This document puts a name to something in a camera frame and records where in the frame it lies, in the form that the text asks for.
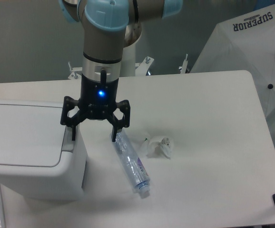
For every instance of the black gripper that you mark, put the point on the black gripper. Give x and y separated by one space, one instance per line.
97 102

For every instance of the crushed clear plastic bottle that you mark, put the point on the crushed clear plastic bottle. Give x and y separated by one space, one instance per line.
132 164

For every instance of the silver blue-capped robot arm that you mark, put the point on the silver blue-capped robot arm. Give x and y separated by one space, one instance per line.
104 23

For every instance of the white push-lid trash can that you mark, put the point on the white push-lid trash can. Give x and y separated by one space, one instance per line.
39 157

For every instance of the white umbrella with lettering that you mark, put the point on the white umbrella with lettering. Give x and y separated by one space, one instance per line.
246 43

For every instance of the crumpled white paper wrapper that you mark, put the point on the crumpled white paper wrapper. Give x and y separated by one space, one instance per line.
158 146

